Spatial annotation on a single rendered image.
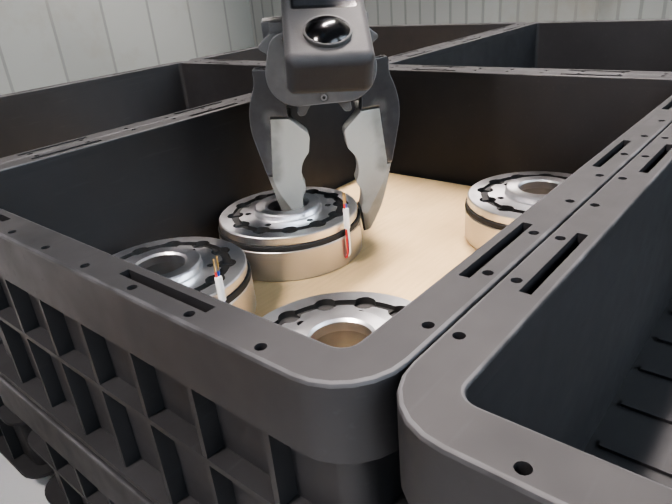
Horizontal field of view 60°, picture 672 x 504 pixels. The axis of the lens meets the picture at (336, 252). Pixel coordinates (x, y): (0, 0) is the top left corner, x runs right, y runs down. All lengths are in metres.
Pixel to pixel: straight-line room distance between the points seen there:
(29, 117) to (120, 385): 0.49
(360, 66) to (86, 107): 0.47
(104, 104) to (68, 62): 1.90
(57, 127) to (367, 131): 0.41
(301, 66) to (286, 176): 0.12
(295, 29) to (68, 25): 2.34
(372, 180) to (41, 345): 0.24
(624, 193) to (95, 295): 0.19
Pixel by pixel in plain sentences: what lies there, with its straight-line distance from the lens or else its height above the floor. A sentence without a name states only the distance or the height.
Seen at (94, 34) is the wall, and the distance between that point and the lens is 2.70.
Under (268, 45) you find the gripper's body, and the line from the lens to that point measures 0.39.
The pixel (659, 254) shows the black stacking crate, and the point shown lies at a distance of 0.31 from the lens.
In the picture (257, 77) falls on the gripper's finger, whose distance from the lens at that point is 0.39.
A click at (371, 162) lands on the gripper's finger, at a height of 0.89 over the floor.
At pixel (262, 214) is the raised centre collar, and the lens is 0.41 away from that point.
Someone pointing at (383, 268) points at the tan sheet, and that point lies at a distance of 0.39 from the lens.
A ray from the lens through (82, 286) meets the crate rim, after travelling 0.21.
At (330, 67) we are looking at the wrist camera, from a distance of 0.31.
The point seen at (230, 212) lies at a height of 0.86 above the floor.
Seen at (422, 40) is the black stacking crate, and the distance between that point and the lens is 1.02.
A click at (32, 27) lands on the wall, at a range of 2.58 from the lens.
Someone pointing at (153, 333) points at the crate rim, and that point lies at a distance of 0.18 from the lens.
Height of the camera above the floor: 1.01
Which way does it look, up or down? 25 degrees down
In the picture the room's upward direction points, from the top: 5 degrees counter-clockwise
